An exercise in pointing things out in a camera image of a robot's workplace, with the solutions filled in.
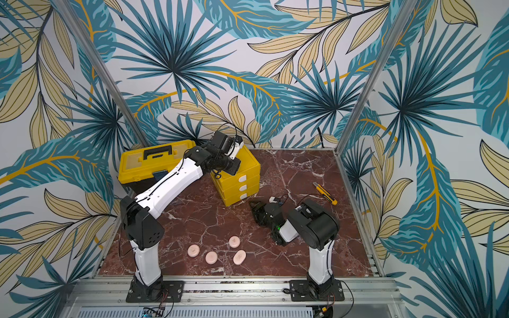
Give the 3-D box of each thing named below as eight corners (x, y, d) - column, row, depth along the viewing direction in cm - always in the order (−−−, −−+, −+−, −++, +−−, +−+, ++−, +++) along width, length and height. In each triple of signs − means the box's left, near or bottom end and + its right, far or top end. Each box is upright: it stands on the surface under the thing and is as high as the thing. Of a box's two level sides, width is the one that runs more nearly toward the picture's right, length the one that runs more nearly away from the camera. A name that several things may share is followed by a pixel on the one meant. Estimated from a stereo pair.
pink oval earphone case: (233, 264, 82) (232, 262, 80) (234, 251, 85) (233, 250, 83) (245, 264, 82) (245, 263, 80) (246, 252, 85) (246, 250, 83)
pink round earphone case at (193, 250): (187, 257, 83) (186, 255, 81) (189, 245, 86) (188, 244, 84) (198, 257, 83) (197, 255, 82) (200, 245, 86) (199, 244, 85)
